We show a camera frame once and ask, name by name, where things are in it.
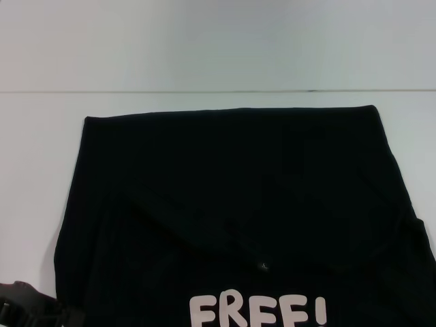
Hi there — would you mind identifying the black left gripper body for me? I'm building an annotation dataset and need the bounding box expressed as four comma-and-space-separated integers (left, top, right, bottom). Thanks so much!
0, 279, 66, 327

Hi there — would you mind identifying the black shirt with white print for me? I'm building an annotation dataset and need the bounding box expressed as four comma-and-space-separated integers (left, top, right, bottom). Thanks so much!
53, 104, 436, 327

